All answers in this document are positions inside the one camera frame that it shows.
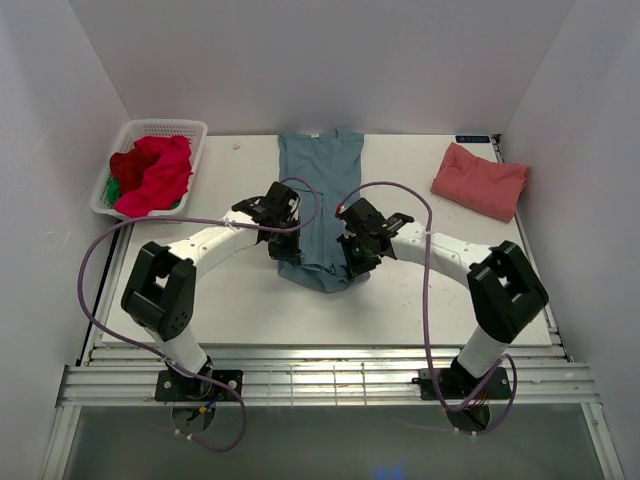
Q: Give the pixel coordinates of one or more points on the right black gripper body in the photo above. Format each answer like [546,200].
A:
[358,255]

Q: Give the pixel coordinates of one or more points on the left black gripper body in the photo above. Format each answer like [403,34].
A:
[283,246]

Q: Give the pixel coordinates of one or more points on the blue t shirt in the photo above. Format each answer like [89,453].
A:
[330,166]

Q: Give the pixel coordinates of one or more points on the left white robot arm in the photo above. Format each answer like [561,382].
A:
[160,292]

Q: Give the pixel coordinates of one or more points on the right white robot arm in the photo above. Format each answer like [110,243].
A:
[506,293]

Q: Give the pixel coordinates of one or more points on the white plastic basket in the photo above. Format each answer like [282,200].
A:
[103,196]

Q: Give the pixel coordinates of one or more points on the magenta t shirt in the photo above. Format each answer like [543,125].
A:
[163,184]

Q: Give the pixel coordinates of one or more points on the blue table label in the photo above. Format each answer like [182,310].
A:
[472,139]

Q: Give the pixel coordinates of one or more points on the folded salmon t shirt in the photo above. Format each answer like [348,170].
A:
[488,188]

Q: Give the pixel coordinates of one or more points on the dark red t shirt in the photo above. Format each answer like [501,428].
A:
[129,168]

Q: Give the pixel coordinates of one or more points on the green garment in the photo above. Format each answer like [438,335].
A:
[112,191]

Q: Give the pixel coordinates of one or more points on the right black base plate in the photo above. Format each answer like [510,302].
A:
[457,386]

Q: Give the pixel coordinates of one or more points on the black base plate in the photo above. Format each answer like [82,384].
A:
[457,386]
[171,386]

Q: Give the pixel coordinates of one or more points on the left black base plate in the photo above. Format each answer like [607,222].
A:
[171,386]

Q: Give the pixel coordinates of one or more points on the aluminium rail frame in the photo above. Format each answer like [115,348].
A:
[301,348]

